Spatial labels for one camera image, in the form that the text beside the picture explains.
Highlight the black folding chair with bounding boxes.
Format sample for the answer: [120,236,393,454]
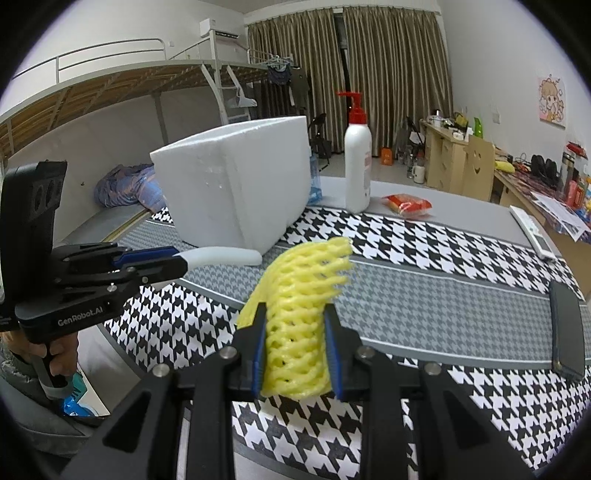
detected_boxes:
[308,113,332,171]

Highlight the person's left hand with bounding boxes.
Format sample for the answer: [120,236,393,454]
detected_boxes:
[1,331,79,376]

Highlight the metal bunk bed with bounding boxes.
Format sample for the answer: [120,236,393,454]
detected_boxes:
[1,30,293,161]

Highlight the cartoon girl wall poster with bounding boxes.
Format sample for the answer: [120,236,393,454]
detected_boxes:
[538,75,566,127]

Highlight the brown curtains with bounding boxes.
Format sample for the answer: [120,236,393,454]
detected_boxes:
[247,6,453,155]

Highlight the white pump bottle red cap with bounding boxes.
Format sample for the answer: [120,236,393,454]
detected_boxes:
[337,91,372,214]

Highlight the hanging dark clothes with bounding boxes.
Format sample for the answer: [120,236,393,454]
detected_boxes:
[267,62,310,115]

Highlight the black smartphone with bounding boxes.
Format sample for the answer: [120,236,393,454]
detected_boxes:
[549,280,585,382]

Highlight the yellow foam fruit net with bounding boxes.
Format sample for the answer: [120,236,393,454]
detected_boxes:
[236,237,353,400]

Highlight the wooden desk with drawers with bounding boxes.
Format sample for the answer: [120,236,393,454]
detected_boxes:
[421,120,468,195]

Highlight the houndstooth table cloth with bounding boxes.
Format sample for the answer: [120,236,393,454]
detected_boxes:
[105,207,590,470]

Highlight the white air conditioner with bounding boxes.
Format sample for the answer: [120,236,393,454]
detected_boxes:
[199,17,240,40]

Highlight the orange container on floor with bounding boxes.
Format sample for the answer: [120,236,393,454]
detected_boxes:
[380,147,394,166]

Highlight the white styrofoam box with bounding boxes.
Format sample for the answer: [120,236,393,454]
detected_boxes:
[150,116,311,254]

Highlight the wooden chair smiley back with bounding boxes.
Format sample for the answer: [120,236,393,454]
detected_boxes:
[462,136,495,202]

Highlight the red snack packet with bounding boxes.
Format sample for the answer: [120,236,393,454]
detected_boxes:
[382,194,433,217]

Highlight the white remote control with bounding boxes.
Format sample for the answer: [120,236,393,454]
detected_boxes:
[509,206,557,262]

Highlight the blue water bottle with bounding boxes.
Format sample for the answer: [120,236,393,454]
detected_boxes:
[308,154,322,205]

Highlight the blue plaid quilt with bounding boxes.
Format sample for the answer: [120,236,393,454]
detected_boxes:
[94,164,166,213]

